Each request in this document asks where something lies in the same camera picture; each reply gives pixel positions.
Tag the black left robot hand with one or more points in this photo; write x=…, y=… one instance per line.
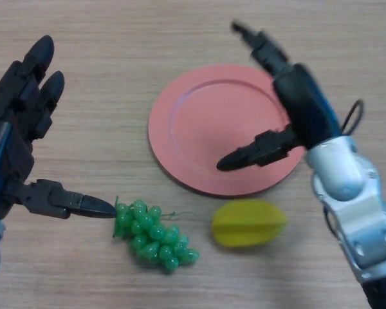
x=3, y=151

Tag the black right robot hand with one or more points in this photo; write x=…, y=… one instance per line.
x=308, y=109

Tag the yellow starfruit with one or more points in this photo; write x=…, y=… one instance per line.
x=247, y=225

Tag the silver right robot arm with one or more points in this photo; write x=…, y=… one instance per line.
x=357, y=212

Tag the pink round plate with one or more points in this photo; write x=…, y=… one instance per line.
x=212, y=128

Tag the green grape bunch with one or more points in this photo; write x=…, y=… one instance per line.
x=154, y=235

